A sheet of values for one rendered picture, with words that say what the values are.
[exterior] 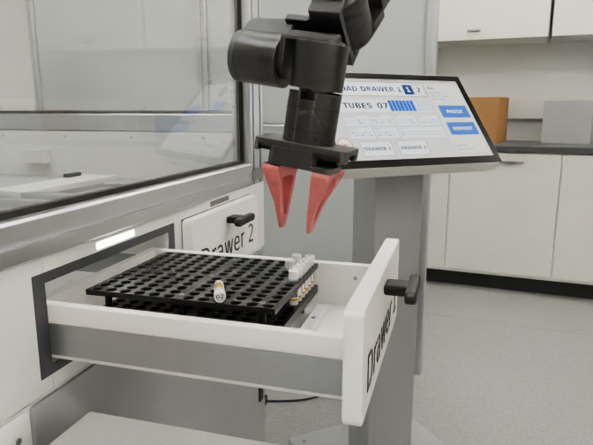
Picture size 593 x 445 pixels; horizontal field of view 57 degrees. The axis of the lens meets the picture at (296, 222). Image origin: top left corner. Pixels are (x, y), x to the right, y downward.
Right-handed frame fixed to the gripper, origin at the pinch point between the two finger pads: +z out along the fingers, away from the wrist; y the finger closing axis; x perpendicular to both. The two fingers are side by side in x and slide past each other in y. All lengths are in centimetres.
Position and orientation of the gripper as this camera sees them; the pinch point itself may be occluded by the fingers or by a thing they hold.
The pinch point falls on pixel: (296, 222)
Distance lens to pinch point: 61.9
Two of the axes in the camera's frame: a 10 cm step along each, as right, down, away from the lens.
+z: -1.4, 9.6, 2.5
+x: -3.2, 1.9, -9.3
